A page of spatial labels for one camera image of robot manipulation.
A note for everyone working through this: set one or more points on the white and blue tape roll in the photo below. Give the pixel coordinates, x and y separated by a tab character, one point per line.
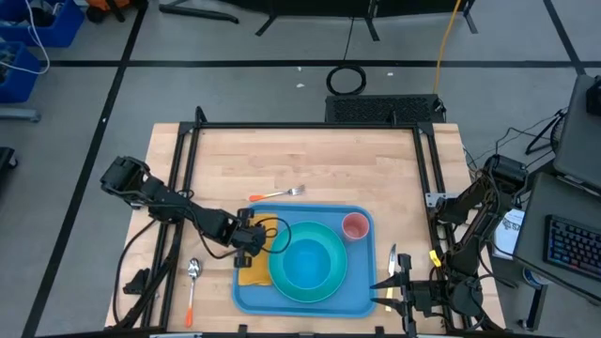
533	278

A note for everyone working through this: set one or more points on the black backlit keyboard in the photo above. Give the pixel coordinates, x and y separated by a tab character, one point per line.
573	246

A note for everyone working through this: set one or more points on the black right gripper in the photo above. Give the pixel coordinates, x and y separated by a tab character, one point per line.
425	296

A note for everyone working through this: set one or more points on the yellow cloth napkin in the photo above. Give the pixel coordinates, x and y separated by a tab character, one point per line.
253	277

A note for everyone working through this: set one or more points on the small black bracket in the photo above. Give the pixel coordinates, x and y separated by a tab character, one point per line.
138	281

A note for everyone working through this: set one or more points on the orange and black bag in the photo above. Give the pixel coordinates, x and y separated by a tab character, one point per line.
108	4

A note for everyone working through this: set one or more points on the blue ribbed bowl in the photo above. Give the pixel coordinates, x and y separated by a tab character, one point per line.
307	263

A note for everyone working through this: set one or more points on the blue plastic tray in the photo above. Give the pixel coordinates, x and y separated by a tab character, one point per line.
328	305

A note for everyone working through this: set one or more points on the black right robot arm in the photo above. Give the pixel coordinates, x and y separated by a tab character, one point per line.
469	202

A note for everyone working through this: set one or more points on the black device on desk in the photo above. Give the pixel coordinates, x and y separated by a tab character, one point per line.
594	96

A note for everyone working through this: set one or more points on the blue plastic storage bin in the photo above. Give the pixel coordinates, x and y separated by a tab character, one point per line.
19	80
66	28

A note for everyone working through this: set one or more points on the grey desk surface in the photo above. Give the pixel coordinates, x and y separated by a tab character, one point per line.
577	141

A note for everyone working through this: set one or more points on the teal plate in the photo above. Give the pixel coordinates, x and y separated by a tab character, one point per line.
277	277

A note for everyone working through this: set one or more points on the grey desk with keyboard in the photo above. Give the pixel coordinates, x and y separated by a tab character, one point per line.
535	220

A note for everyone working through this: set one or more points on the black bar on floor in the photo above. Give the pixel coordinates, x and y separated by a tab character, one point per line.
197	12

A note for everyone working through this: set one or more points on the pink cup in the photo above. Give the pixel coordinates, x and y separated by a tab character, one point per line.
355	226

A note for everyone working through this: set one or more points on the grey bar on floor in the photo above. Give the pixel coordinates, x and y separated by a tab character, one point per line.
19	114

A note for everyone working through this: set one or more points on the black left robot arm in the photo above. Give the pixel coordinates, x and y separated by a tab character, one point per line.
164	202

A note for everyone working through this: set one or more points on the black object at floor edge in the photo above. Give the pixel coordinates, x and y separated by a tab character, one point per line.
5	162

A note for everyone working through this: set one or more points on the white printed booklet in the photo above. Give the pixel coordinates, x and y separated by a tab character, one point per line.
512	232

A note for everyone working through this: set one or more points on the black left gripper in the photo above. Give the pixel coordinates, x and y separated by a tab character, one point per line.
249	237

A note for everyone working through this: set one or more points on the silver mounting plate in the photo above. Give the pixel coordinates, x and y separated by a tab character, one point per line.
433	199

